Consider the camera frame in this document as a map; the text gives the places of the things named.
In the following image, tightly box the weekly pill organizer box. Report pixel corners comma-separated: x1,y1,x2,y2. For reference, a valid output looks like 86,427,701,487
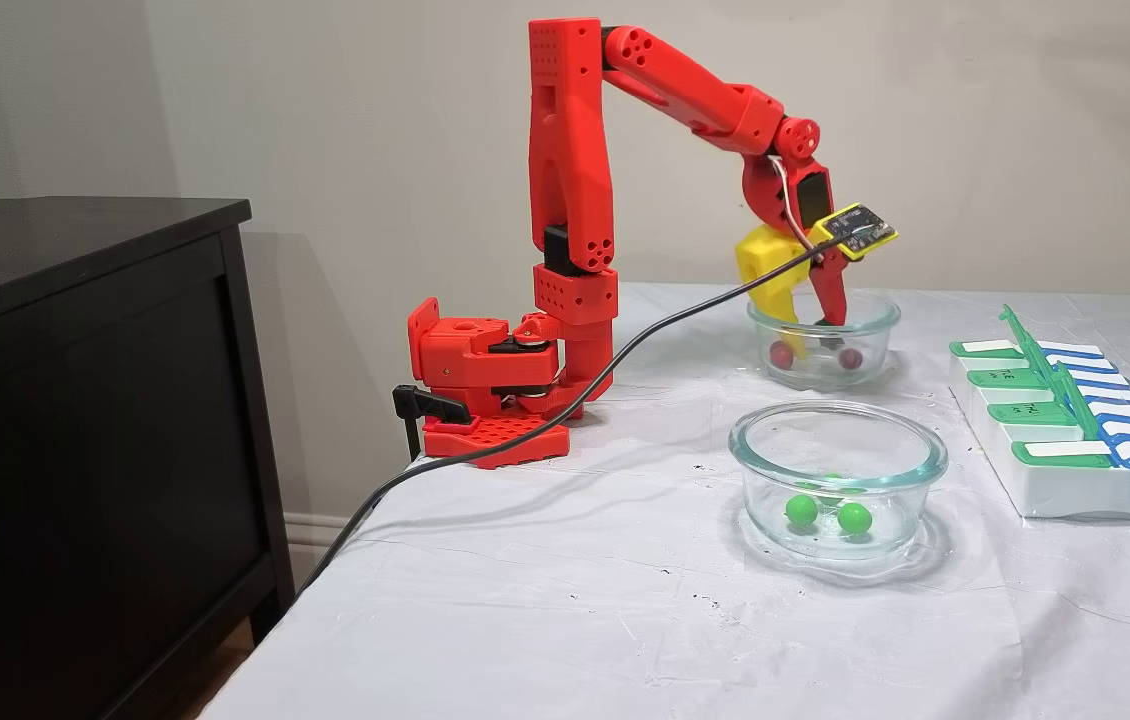
948,305,1130,526

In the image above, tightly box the glass bowl for red balls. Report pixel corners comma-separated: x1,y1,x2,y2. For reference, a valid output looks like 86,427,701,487
747,290,901,391

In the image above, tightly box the glass bowl for green balls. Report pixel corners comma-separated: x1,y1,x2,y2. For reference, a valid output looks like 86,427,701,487
728,400,949,561

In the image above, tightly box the white tablecloth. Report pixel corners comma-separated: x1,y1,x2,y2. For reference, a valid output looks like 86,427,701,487
200,282,1130,720

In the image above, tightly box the black table clamp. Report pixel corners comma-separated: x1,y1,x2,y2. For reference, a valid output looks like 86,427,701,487
393,384,474,463

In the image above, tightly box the white baseboard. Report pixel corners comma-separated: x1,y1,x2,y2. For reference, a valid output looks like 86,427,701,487
283,512,366,579

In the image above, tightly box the black wooden cabinet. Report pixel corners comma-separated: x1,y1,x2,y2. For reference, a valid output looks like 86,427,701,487
0,197,296,720

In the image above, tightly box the black camera board yellow mount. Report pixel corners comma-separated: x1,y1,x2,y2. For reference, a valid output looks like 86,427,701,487
815,203,898,263

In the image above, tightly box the white gripper motor wire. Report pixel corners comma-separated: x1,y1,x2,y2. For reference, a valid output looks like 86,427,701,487
770,155,816,251

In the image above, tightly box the black camera cable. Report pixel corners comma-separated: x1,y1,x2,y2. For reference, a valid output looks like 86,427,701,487
295,235,841,601

